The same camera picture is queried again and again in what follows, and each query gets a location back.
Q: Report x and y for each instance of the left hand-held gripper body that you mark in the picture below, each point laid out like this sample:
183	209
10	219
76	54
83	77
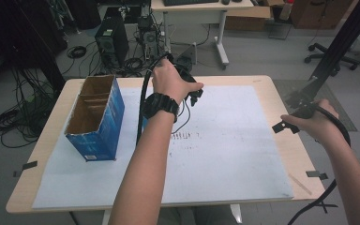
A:
188	54

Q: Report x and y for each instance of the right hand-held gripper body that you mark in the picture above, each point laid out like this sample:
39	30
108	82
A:
300	104

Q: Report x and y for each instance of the blue cardboard box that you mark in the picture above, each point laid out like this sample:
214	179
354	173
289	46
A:
106	125

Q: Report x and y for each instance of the person's right hand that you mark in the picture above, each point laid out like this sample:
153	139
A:
317	125

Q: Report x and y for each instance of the person's left hand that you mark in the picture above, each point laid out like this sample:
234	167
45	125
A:
168	81

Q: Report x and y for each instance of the black wristwatch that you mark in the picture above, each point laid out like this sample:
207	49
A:
159	104

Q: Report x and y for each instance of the white desk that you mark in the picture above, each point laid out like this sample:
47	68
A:
200	17

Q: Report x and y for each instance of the open grey computer case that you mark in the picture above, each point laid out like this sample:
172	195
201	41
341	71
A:
149	40

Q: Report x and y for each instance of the black keyboard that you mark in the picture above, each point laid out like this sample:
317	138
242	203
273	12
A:
190	2

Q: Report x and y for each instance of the white foam mat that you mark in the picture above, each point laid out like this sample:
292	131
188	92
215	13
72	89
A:
231	140

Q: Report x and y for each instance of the black office chair base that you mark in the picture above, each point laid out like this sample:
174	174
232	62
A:
328	56

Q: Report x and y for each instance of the black tape piece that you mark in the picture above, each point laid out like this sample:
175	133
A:
29	165
316	174

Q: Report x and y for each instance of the tan tape strip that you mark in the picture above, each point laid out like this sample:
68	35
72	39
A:
300	184

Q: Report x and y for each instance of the black computer mouse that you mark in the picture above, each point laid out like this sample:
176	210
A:
225	1

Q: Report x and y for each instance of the flat brown cardboard box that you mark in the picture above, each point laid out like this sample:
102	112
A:
247	17

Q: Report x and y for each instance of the black computer tower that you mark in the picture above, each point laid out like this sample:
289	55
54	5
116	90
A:
111	40

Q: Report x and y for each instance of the black floor tape cross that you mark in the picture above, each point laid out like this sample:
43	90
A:
326	205

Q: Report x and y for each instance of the large brown cardboard box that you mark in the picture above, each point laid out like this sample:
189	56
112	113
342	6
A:
320	12

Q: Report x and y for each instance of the bottle with red cap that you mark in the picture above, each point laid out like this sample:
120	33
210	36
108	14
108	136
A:
286	11

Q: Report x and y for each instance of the white table leg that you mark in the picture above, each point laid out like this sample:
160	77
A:
106	217
236	214

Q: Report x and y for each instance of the black metal stand post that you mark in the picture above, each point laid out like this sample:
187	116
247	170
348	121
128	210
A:
343	43

